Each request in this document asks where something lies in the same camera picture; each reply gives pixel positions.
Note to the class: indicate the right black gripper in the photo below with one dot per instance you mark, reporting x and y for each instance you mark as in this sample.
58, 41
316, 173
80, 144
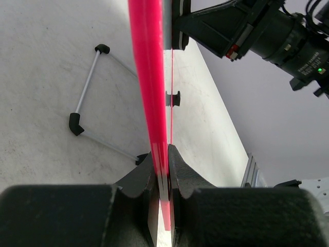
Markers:
234, 27

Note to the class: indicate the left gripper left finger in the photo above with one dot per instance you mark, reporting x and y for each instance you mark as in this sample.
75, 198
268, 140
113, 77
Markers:
121, 214

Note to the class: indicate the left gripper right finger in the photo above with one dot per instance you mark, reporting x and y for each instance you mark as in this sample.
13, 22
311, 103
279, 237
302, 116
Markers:
205, 215

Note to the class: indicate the black whiteboard eraser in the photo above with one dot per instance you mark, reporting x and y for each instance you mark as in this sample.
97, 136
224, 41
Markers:
179, 9

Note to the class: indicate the pink-framed whiteboard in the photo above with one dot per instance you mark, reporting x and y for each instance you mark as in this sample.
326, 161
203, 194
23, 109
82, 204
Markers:
146, 21

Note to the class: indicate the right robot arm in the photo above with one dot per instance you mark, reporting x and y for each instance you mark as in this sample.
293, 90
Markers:
270, 67

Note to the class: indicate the aluminium mounting rail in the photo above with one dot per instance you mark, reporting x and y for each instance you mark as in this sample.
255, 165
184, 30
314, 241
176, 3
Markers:
253, 177

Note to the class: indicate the whiteboard wire stand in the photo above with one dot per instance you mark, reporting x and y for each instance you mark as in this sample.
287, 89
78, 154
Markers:
108, 100

